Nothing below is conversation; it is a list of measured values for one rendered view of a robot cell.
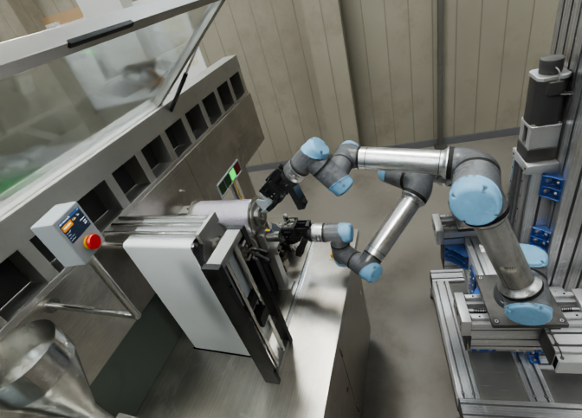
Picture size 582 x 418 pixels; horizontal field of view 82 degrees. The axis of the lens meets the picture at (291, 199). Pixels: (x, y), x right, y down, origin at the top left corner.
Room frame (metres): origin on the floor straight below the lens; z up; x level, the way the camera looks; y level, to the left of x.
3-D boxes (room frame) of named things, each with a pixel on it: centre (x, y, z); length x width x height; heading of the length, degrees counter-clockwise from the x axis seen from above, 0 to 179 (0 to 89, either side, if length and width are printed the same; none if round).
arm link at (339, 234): (0.97, -0.13, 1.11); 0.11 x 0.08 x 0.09; 64
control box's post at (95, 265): (0.56, 0.41, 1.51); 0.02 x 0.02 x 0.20
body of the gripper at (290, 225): (1.04, 0.01, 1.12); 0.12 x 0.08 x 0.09; 64
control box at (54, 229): (0.56, 0.41, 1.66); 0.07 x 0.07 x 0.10; 75
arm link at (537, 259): (0.68, -0.67, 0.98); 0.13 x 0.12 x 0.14; 145
